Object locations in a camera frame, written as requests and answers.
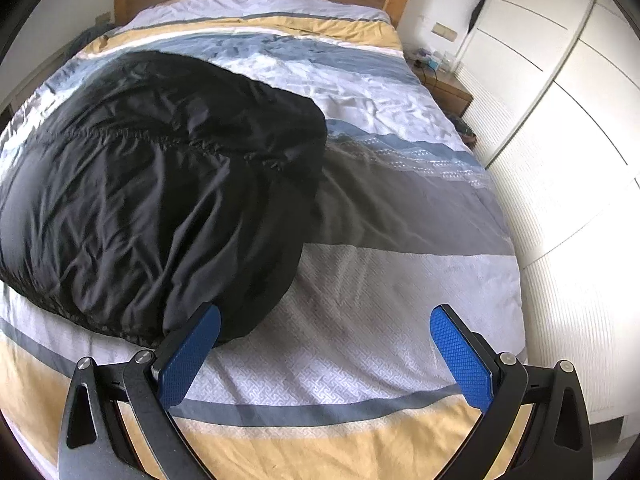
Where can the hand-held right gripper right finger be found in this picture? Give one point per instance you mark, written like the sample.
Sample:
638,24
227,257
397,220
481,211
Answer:
462,355

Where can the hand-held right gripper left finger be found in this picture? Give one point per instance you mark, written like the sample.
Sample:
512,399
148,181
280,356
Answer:
192,355

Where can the black puffer jacket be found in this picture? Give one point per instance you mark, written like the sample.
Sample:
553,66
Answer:
150,185

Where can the bed with striped duvet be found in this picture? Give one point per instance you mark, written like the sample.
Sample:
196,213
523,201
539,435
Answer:
400,285

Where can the dark woven basket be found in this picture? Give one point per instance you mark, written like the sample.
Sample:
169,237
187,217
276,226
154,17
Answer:
466,131

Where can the white wardrobe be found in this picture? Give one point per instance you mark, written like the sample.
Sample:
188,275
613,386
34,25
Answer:
550,110

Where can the wooden nightstand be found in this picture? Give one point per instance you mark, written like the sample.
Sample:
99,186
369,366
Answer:
450,92

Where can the small blue box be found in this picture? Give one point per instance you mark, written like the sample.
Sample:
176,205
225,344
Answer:
432,65

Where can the dark cloth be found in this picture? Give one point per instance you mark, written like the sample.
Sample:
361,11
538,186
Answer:
91,36

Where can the beige wall switch plate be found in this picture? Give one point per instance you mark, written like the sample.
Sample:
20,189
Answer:
444,31

